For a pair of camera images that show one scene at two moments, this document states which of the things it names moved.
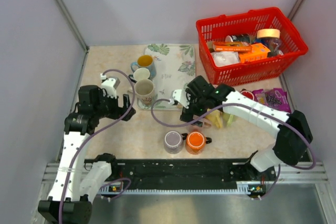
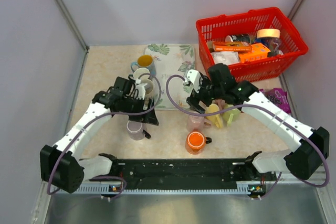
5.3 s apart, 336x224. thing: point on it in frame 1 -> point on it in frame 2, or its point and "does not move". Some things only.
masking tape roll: [268, 32] does not move
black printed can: [244, 38] does not move
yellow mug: [216, 117] does not move
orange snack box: [259, 51] does not move
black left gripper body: [112, 109] -> [143, 117]
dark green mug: [140, 74] -> [124, 81]
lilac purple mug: [174, 141] -> [135, 129]
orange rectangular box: [232, 46] does not move
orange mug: [196, 141] does not move
